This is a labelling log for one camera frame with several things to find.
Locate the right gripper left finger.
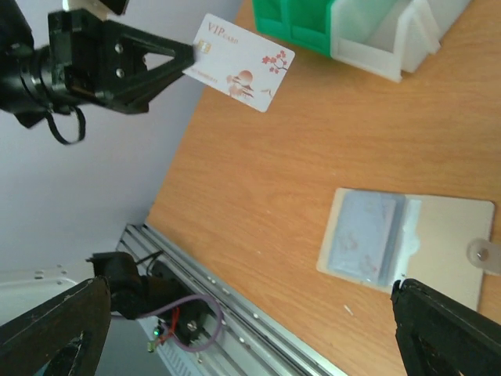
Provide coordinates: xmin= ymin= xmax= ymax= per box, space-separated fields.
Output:
xmin=1 ymin=277 xmax=111 ymax=375

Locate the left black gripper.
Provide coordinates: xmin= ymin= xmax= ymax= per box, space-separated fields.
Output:
xmin=46 ymin=9 xmax=195 ymax=114

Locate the green bin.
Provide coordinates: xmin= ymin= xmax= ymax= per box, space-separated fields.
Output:
xmin=252 ymin=0 xmax=290 ymax=40
xmin=287 ymin=0 xmax=334 ymax=57

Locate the vip card sleeve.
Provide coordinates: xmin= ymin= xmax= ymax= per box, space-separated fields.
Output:
xmin=183 ymin=13 xmax=295 ymax=113
xmin=326 ymin=190 xmax=405 ymax=286

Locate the green bin far left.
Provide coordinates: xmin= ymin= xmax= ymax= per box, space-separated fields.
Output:
xmin=252 ymin=0 xmax=290 ymax=40

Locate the grey slotted cable duct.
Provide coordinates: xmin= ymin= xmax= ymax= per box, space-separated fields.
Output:
xmin=139 ymin=318 xmax=203 ymax=376

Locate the left controller board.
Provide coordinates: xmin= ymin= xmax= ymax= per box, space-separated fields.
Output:
xmin=146 ymin=320 xmax=173 ymax=353

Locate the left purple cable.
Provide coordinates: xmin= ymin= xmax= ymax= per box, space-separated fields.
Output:
xmin=136 ymin=294 xmax=226 ymax=353

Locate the aluminium front rail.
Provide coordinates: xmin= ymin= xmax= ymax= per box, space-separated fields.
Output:
xmin=117 ymin=224 xmax=344 ymax=375

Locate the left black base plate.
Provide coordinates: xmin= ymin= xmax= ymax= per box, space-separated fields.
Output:
xmin=146 ymin=261 xmax=223 ymax=352

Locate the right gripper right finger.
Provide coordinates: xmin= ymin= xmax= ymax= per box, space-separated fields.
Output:
xmin=391 ymin=279 xmax=500 ymax=375

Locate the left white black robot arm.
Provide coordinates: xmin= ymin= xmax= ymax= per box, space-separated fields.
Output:
xmin=1 ymin=1 xmax=195 ymax=145

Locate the white bin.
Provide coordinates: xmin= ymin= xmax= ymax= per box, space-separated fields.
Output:
xmin=330 ymin=0 xmax=470 ymax=82

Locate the green bin middle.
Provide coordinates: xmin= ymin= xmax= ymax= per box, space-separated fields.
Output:
xmin=287 ymin=0 xmax=334 ymax=57

